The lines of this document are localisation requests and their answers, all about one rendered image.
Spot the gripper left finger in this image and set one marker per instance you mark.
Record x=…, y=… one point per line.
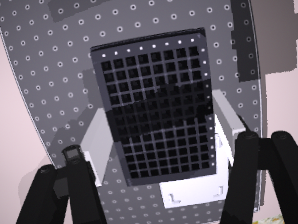
x=84, y=171

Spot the white rectangular frame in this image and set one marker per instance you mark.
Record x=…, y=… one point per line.
x=199, y=190

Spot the grey perforated plate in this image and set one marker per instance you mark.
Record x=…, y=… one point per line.
x=47, y=43

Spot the black well plate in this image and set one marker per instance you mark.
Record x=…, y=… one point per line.
x=142, y=87

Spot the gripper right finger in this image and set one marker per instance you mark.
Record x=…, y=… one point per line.
x=248, y=153

